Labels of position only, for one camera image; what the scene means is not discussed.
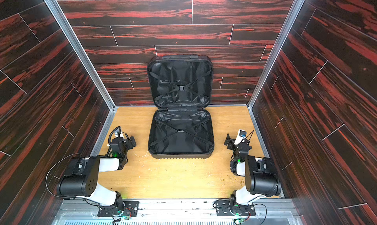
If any black hard-shell suitcase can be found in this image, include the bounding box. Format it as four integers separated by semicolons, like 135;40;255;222
147;55;215;159

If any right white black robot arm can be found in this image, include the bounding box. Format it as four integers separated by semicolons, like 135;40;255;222
224;130;282;210

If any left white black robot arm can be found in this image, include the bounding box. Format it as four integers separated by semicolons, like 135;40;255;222
57;136;136;212

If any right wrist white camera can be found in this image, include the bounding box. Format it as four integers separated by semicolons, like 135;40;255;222
234;129;246;145

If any wrist white camera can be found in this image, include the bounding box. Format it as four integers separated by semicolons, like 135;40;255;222
114;129;124;138
234;129;246;145

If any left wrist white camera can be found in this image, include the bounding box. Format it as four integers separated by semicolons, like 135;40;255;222
114;129;124;138

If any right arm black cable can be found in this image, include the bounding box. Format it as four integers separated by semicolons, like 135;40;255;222
247;203;268;225

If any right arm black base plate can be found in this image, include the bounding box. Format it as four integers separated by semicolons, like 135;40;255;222
213;199;256;217

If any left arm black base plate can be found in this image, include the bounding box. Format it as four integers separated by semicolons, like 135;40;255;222
97;200;140;218

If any aluminium front rail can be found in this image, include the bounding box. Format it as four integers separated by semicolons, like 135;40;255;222
52;198;304;225

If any right aluminium corner post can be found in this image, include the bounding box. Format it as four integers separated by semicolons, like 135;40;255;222
247;0;305;114

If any aluminium corner post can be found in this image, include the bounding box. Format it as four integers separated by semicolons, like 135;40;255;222
43;0;115;112
247;0;305;114

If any left aluminium corner post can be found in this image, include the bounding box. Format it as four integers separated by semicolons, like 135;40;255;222
43;0;115;112

